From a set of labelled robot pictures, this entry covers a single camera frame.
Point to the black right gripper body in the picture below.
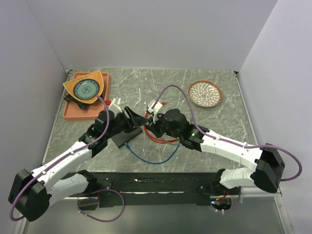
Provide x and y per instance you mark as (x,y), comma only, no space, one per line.
(160,126)

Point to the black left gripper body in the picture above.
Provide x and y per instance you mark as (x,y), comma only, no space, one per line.
(123,124)

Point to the black network switch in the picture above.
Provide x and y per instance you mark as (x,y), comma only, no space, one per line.
(122,138)

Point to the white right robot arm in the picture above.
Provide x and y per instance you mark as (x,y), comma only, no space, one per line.
(261,167)

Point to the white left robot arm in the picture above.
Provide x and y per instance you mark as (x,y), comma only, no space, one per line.
(30,192)

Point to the dark dish under basket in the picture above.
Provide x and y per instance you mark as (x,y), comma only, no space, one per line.
(69,98)

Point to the blue patterned round plate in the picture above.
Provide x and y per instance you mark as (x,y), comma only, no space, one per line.
(86,89)

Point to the woven triangular basket plate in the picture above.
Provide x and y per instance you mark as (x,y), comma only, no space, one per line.
(97,76)

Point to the floral patterned plate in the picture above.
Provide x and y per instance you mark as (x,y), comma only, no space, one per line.
(205,94)

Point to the pink plastic tray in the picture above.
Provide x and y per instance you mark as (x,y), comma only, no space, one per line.
(73,113)

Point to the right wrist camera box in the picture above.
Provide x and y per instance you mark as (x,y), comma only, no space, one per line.
(154,107)

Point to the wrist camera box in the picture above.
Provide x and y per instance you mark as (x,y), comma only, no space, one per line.
(113,105)
(154,107)

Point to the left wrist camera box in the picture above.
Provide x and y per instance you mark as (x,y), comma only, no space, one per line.
(113,105)

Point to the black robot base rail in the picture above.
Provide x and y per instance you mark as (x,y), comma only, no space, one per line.
(115,189)

